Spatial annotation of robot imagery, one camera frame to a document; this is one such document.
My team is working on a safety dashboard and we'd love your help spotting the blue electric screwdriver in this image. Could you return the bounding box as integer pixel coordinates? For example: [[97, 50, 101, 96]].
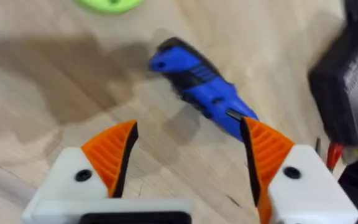
[[149, 37, 259, 142]]

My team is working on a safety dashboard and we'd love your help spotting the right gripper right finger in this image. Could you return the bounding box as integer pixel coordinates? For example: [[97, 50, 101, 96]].
[[239, 116, 358, 224]]

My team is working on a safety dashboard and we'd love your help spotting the green disc with holes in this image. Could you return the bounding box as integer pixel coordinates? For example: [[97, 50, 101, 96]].
[[74, 0, 145, 15]]

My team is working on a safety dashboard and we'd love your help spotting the red-handled tool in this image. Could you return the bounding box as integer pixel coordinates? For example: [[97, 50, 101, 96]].
[[326, 142, 344, 172]]

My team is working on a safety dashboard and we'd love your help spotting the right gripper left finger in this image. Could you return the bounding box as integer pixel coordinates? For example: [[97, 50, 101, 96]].
[[22, 119, 139, 218]]

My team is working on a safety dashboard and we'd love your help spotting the black box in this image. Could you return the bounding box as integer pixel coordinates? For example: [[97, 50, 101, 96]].
[[308, 0, 358, 147]]

